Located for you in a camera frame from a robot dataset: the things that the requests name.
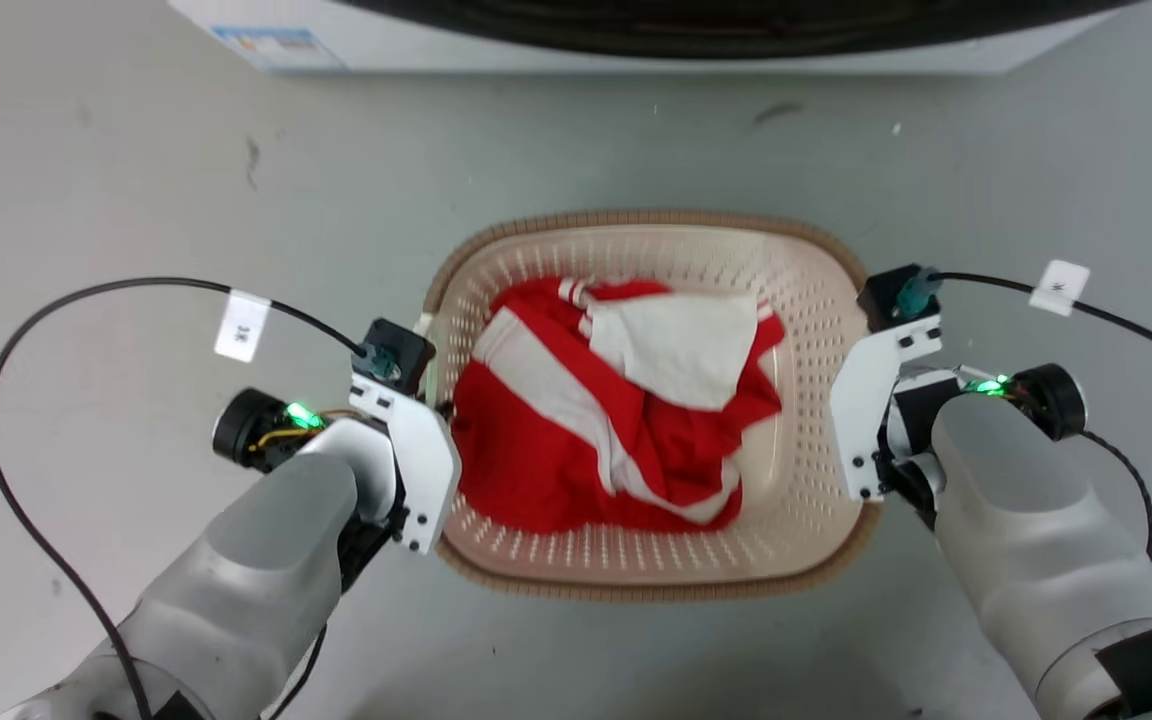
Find white washing machine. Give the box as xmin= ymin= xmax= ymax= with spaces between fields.
xmin=168 ymin=0 xmax=1132 ymax=77

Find beige perforated laundry basket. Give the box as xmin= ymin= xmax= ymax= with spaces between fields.
xmin=422 ymin=209 xmax=883 ymax=603

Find white cloth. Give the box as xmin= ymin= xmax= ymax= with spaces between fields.
xmin=588 ymin=293 xmax=760 ymax=412

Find red and white striped garment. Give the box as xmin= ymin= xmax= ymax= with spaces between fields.
xmin=450 ymin=277 xmax=787 ymax=535

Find white left cable tag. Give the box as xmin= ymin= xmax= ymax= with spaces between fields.
xmin=213 ymin=289 xmax=273 ymax=364

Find dark washing machine door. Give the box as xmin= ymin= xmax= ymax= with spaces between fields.
xmin=334 ymin=0 xmax=1142 ymax=59

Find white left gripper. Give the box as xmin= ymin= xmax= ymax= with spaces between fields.
xmin=347 ymin=376 xmax=463 ymax=556

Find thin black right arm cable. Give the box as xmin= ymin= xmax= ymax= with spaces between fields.
xmin=1080 ymin=430 xmax=1152 ymax=562

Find white cable tag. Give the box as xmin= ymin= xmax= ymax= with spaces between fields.
xmin=213 ymin=289 xmax=273 ymax=364
xmin=1028 ymin=259 xmax=1091 ymax=318

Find white right cable tag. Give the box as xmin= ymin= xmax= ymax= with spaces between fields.
xmin=1028 ymin=259 xmax=1091 ymax=318

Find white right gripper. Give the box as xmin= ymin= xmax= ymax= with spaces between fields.
xmin=828 ymin=315 xmax=945 ymax=504

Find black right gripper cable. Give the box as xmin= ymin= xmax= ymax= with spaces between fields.
xmin=934 ymin=271 xmax=1152 ymax=381

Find blue washing machine label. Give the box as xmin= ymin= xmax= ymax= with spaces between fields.
xmin=210 ymin=25 xmax=348 ymax=73

